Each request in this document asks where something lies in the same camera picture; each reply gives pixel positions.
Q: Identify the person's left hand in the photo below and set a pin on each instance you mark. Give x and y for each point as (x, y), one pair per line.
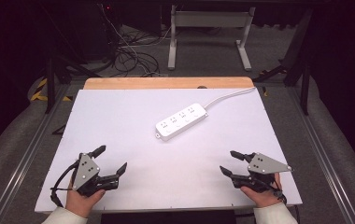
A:
(81, 202)

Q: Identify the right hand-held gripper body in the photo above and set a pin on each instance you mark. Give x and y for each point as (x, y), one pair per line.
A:
(264, 166)

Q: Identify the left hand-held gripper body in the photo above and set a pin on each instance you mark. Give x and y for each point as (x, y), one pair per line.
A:
(86, 170)

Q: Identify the yellow black hazard tape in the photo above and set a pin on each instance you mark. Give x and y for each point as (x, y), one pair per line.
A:
(40, 92)

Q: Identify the white power strip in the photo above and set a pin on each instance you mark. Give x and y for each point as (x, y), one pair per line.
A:
(181, 121)

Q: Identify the black seat edge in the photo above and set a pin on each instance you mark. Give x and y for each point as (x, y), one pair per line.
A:
(166, 218)

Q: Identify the white metal desk frame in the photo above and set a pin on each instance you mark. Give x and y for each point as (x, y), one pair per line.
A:
(210, 19)

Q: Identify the person's right hand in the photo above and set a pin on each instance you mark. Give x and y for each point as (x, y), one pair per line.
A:
(263, 197)

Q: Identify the black metal stand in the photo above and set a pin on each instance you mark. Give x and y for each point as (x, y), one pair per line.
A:
(305, 81)
(51, 84)

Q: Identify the aluminium floor rail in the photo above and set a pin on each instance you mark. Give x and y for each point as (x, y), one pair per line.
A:
(26, 165)
(325, 161)

